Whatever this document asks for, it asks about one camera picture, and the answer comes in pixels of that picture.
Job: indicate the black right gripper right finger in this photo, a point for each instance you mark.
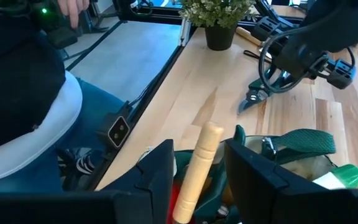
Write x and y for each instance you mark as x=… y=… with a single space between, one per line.
x=259 y=193

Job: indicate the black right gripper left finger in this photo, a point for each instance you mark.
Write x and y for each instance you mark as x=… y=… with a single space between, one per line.
x=141 y=193

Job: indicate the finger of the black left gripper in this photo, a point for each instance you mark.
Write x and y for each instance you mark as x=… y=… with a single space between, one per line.
x=342 y=74
x=264 y=29

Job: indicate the green pruning shears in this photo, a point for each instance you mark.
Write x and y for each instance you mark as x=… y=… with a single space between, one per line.
x=259 y=90

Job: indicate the beige green gardening bag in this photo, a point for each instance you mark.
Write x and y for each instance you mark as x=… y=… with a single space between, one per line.
x=303 y=143

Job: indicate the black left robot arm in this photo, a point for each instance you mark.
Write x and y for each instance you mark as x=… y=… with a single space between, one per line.
x=337 y=21

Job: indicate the wide steel trowel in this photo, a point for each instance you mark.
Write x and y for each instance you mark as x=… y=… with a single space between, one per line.
x=247 y=35

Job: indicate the artificial plant black pot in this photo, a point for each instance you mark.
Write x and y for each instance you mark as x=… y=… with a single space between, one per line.
x=219 y=18

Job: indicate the person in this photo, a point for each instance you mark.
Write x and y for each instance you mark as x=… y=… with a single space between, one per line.
x=17 y=77

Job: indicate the person's hand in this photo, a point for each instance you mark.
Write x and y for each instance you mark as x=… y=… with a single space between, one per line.
x=73 y=7

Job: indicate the black table-level camera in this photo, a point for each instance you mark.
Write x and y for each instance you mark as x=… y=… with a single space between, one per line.
x=118 y=132

